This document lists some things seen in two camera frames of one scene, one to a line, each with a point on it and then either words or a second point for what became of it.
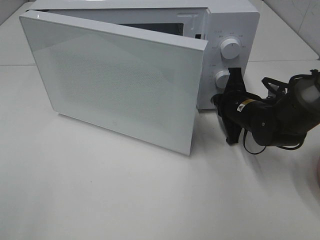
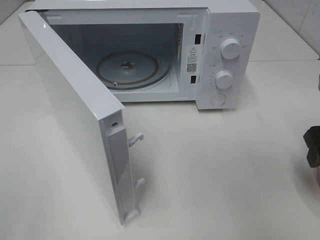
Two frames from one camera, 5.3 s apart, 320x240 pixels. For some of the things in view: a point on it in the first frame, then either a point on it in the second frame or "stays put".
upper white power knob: [230, 48] stays put
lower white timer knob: [221, 78] stays put
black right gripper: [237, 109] -> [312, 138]
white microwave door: [143, 84] -> [84, 100]
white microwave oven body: [231, 28] stays put
